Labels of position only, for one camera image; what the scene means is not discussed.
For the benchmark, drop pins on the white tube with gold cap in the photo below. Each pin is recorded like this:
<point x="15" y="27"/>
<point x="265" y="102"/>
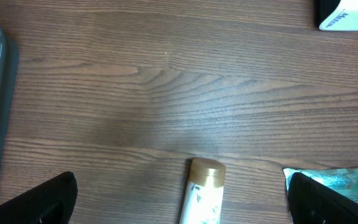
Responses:
<point x="204" y="192"/>

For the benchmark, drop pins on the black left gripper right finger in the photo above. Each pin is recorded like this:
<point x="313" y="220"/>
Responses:
<point x="313" y="203"/>

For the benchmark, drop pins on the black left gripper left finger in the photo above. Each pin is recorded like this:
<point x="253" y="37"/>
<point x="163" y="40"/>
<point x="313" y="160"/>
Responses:
<point x="51" y="202"/>

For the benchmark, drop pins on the white barcode scanner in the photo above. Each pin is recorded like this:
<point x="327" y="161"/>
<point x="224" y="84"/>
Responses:
<point x="336" y="15"/>

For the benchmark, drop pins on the teal snack packet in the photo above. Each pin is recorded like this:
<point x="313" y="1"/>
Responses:
<point x="343" y="181"/>

